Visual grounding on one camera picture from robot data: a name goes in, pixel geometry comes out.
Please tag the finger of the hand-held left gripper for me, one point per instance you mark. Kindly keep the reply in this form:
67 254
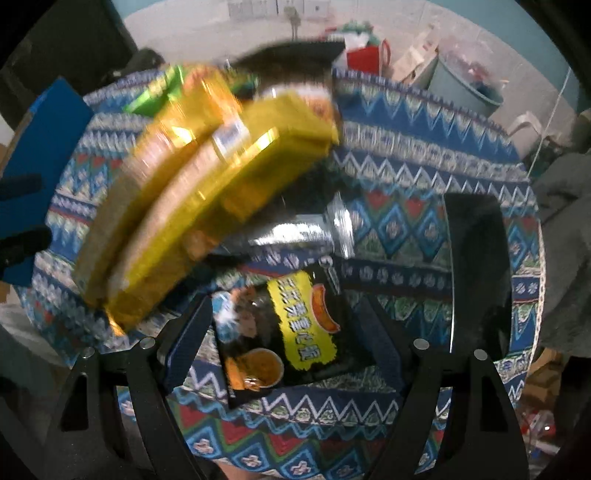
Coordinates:
18 187
23 247

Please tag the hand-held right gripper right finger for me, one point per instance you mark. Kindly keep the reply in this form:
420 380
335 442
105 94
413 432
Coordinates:
391 357

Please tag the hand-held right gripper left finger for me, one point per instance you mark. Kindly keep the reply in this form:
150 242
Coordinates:
184 344

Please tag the cardboard box with blue rim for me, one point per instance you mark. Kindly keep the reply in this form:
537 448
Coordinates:
51 138

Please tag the black snack packet yellow label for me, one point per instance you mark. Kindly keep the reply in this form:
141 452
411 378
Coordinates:
300 323

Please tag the silver foil snack packet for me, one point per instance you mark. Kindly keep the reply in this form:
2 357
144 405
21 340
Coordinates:
295 233

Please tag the green snack packet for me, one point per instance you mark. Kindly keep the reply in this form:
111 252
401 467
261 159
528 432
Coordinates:
152 99

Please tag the black glossy tray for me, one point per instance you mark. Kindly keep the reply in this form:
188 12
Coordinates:
478 272

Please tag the dark panel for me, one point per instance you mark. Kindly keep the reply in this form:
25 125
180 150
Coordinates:
60 50

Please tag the blue patterned tablecloth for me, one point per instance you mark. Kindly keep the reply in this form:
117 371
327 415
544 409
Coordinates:
415 143

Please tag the white plastic item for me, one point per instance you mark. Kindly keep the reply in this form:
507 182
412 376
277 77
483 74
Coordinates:
524 124

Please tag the grey-green bin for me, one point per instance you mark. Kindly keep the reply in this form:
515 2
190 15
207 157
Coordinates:
461 87

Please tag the white and red carton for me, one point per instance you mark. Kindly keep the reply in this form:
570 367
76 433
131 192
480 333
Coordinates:
364 57

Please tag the brown paper bag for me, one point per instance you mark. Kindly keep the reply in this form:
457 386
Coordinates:
415 53

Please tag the green plush item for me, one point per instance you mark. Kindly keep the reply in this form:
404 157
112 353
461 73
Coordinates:
351 26

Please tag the white wall sockets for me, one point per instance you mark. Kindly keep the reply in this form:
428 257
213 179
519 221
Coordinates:
277 7

